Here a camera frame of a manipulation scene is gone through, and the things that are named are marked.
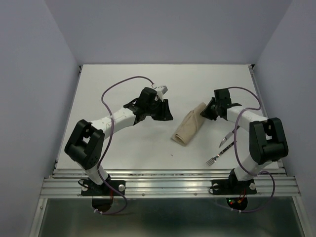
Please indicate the aluminium front rail frame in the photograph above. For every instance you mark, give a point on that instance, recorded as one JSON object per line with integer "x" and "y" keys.
{"x": 140, "y": 183}

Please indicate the steel fork black handle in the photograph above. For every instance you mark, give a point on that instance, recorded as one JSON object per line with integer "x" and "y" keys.
{"x": 214, "y": 159}

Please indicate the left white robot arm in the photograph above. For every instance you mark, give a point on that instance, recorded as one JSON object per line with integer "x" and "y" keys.
{"x": 85, "y": 143}

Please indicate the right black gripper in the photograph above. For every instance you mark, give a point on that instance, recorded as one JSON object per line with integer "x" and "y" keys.
{"x": 206, "y": 112}

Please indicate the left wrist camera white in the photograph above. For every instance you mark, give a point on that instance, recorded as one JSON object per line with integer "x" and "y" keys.
{"x": 161, "y": 90}

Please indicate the steel knife black handle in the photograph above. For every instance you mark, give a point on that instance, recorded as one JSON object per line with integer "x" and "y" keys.
{"x": 230, "y": 134}

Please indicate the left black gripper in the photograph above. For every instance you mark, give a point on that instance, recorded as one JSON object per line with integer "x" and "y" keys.
{"x": 165, "y": 114}

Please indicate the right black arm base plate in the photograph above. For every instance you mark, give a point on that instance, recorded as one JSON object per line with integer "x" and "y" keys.
{"x": 226, "y": 187}

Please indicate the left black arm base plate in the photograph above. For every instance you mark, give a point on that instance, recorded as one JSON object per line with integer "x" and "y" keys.
{"x": 90, "y": 189}

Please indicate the beige cloth napkin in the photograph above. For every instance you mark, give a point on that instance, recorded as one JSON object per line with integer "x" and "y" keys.
{"x": 189, "y": 126}

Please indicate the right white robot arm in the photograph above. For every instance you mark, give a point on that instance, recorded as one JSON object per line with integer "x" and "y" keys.
{"x": 267, "y": 140}

